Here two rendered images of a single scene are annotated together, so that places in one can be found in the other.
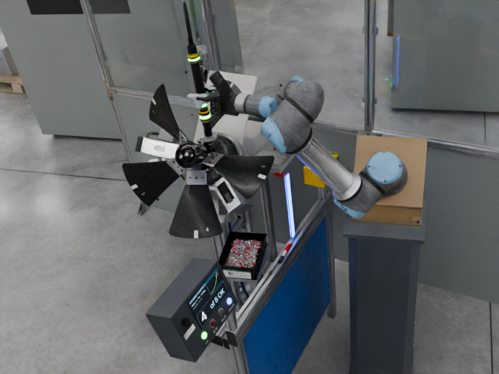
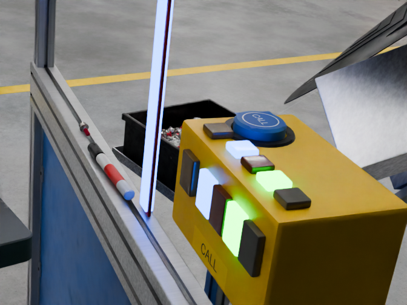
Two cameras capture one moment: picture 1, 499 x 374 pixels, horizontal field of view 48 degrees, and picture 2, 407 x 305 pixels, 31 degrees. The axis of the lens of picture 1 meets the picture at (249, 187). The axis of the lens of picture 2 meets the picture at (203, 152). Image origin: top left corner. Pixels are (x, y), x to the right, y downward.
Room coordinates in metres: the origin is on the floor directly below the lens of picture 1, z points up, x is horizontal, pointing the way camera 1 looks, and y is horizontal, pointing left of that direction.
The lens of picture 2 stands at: (2.22, -0.76, 1.28)
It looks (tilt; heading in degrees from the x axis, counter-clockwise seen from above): 24 degrees down; 120
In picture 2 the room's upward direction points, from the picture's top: 7 degrees clockwise
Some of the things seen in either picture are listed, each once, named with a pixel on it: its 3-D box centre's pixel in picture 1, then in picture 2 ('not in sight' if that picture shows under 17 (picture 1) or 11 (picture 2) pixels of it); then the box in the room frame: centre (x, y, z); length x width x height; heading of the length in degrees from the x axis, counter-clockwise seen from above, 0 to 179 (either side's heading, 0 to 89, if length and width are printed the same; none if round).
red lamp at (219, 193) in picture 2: not in sight; (220, 210); (2.02, -0.38, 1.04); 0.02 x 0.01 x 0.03; 146
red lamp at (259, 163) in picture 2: not in sight; (257, 164); (2.03, -0.36, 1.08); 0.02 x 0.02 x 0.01; 56
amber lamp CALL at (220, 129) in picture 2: not in sight; (218, 131); (1.98, -0.33, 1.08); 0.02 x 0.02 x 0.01; 56
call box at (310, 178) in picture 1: (321, 169); (275, 220); (2.04, -0.33, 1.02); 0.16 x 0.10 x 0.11; 146
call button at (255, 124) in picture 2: not in sight; (259, 127); (2.00, -0.30, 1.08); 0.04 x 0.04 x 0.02
